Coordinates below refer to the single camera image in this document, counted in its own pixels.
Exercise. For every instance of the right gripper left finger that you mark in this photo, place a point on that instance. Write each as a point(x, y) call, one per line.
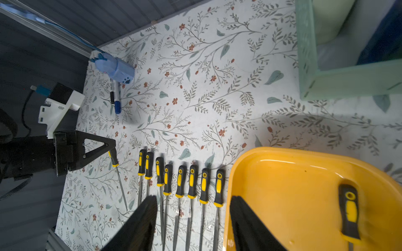
point(138, 232)

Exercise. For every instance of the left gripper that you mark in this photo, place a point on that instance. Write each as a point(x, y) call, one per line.
point(70, 154)

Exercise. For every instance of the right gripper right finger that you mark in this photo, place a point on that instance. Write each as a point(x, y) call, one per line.
point(249, 232)

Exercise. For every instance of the file tool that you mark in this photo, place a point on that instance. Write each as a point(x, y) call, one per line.
point(115, 163)
point(204, 200)
point(179, 194)
point(192, 194)
point(141, 172)
point(168, 172)
point(218, 202)
point(148, 166)
point(160, 184)
point(349, 209)

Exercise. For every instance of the yellow storage tray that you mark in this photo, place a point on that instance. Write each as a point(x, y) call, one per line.
point(295, 194)

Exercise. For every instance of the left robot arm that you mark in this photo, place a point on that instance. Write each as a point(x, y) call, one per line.
point(22, 157)

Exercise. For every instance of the green file organizer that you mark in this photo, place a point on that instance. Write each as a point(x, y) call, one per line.
point(349, 48)

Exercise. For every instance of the blue marker pen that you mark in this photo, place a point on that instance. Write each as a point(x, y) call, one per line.
point(117, 102)

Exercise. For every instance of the black marker pen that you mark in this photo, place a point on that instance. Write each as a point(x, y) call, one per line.
point(112, 97)

